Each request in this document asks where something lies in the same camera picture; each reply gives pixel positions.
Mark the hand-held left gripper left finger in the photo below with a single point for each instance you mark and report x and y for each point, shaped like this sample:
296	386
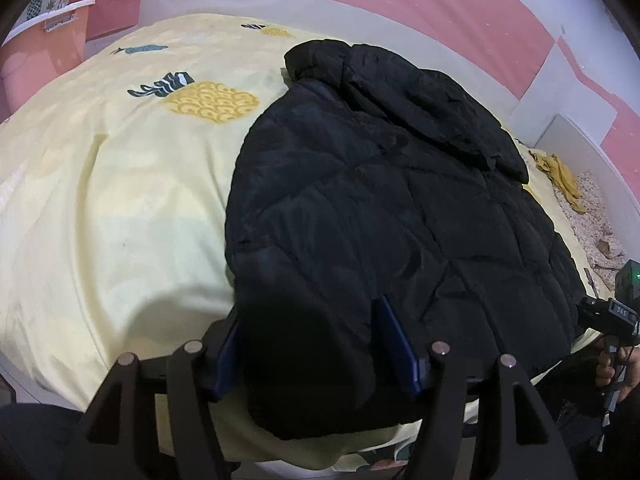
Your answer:
227	355

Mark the yellow pineapple print bed sheet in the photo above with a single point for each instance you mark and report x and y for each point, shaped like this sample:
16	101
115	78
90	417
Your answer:
100	185

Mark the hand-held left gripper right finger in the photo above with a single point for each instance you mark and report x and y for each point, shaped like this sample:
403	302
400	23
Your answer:
400	350

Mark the pink tub with white rim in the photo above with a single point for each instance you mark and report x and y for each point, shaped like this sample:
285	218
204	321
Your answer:
50	47

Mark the black puffer jacket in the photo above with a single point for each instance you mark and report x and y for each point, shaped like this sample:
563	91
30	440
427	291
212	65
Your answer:
375	210

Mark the mustard yellow cloth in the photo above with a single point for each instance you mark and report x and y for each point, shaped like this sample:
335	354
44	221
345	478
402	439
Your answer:
562	180

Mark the person's right hand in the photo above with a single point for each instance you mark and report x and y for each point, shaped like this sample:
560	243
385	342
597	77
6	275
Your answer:
632	370

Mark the floral print sheet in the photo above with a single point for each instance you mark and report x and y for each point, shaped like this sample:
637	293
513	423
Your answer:
595	230

